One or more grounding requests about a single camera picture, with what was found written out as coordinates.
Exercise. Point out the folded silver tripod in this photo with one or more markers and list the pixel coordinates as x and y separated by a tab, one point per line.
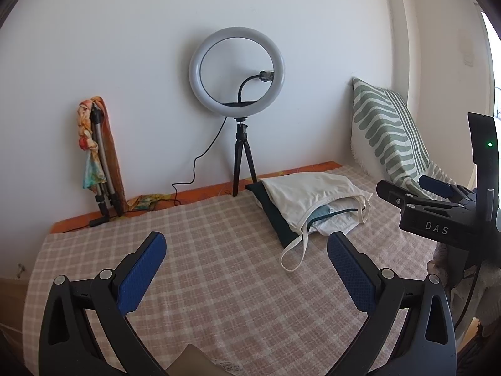
103	156

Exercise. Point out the bright window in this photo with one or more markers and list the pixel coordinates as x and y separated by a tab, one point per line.
494	66

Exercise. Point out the person's right hand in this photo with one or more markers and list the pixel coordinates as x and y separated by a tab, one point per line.
440	266

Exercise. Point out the white cloth bag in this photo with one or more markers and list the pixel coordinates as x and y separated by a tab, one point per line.
336	223

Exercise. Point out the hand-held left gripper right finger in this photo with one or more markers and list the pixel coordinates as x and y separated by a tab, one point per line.
350	270

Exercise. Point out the small black tripod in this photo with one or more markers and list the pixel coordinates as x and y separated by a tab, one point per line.
239	152

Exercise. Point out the orange brown plank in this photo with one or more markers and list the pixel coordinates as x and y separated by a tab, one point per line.
114	156

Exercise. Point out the orange bed sheet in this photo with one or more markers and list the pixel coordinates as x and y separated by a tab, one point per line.
203	194

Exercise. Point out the colourful crumpled cloth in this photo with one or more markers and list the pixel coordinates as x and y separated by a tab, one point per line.
146	200

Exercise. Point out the dark green cloth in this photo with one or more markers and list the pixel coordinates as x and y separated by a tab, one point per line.
274	219

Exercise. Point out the colourful knotted scarf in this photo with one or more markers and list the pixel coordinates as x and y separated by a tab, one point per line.
92	168

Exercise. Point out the green striped pillow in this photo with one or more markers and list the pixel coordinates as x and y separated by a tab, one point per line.
383	133

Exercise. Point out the cardboard box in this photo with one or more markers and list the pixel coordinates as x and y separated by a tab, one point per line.
11	305

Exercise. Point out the tan cardboard piece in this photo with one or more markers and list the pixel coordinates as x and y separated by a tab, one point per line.
193	362

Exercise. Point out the pink plaid blanket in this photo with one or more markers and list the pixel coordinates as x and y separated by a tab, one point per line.
219	262

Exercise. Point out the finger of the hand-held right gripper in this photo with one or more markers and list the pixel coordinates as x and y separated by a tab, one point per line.
438	186
397	196

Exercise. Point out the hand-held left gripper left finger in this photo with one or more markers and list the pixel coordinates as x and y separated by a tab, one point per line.
143	270

